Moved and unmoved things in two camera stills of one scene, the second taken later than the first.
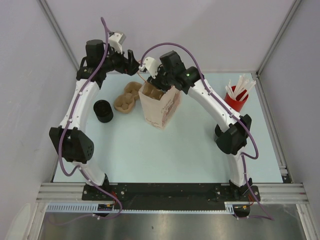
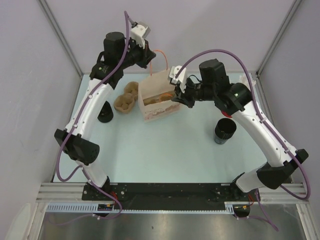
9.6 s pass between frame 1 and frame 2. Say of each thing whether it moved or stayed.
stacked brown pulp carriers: stayed
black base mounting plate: stayed
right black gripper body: moved
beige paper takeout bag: moved
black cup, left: stayed
